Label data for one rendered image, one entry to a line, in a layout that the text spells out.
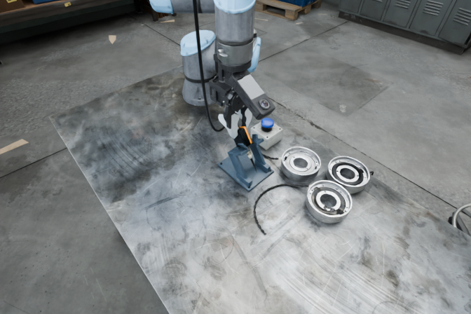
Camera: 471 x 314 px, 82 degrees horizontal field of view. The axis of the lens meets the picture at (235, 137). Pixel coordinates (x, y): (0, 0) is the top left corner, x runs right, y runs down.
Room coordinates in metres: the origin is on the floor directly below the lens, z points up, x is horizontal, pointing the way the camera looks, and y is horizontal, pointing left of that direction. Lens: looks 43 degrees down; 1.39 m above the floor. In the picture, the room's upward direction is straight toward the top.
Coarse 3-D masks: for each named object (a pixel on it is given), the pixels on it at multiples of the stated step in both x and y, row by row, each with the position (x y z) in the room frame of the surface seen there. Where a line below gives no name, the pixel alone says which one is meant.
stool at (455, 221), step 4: (468, 204) 0.73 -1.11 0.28; (460, 208) 0.71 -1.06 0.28; (464, 208) 0.71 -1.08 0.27; (456, 212) 0.69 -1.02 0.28; (468, 212) 0.69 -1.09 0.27; (456, 216) 0.67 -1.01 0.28; (448, 220) 0.79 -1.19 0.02; (452, 220) 0.65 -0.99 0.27; (456, 220) 0.76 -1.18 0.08; (460, 220) 0.76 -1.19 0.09; (452, 224) 0.63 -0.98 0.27; (456, 224) 0.74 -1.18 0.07; (460, 224) 0.73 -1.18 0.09; (464, 224) 0.73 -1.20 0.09; (460, 228) 0.71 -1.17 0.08; (464, 228) 0.71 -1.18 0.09; (464, 232) 0.69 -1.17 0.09; (468, 232) 0.69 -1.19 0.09
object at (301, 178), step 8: (288, 152) 0.54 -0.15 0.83; (296, 152) 0.54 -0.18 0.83; (304, 152) 0.54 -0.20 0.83; (312, 152) 0.53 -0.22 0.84; (296, 160) 0.52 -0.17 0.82; (304, 160) 0.52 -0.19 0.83; (288, 168) 0.47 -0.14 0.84; (296, 168) 0.48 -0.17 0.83; (304, 168) 0.48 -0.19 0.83; (288, 176) 0.46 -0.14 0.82; (296, 176) 0.45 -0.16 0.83; (304, 176) 0.45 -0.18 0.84; (312, 176) 0.45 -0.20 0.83
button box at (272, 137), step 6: (258, 126) 0.64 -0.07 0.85; (276, 126) 0.64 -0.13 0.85; (252, 132) 0.62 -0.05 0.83; (258, 132) 0.61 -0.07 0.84; (264, 132) 0.61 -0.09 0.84; (270, 132) 0.61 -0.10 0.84; (276, 132) 0.61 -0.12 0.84; (264, 138) 0.59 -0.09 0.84; (270, 138) 0.59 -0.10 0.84; (276, 138) 0.61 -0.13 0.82; (264, 144) 0.58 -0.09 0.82; (270, 144) 0.59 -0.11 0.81
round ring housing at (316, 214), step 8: (312, 184) 0.42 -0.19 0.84; (320, 184) 0.43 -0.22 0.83; (328, 184) 0.43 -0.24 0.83; (336, 184) 0.42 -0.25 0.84; (312, 192) 0.40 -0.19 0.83; (320, 192) 0.40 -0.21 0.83; (328, 192) 0.40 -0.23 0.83; (344, 192) 0.40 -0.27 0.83; (320, 200) 0.40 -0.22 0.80; (328, 200) 0.40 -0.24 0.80; (336, 200) 0.38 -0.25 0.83; (312, 208) 0.35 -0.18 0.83; (336, 208) 0.36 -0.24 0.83; (320, 216) 0.34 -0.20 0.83; (328, 216) 0.33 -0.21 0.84; (336, 216) 0.33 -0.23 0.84; (344, 216) 0.33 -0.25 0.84
